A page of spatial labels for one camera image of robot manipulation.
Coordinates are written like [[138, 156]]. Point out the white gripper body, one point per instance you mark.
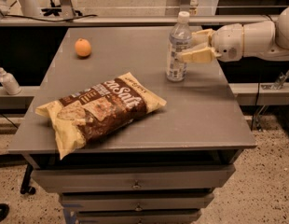
[[227, 42]]

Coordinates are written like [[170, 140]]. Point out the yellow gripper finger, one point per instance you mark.
[[203, 37], [205, 55]]

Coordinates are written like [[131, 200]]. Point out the clear plastic water bottle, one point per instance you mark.
[[180, 39]]

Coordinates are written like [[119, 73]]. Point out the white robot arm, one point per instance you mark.
[[267, 40]]

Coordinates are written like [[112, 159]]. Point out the white pump dispenser bottle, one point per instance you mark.
[[9, 83]]

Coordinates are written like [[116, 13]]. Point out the orange fruit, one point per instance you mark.
[[82, 47]]

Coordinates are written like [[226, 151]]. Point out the grey drawer cabinet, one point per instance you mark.
[[154, 151]]

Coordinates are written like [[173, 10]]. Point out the yellow brown chip bag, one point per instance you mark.
[[97, 111]]

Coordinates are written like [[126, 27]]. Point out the black caster leg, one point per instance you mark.
[[26, 188]]

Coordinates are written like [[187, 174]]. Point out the grey metal frame post left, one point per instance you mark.
[[68, 11]]

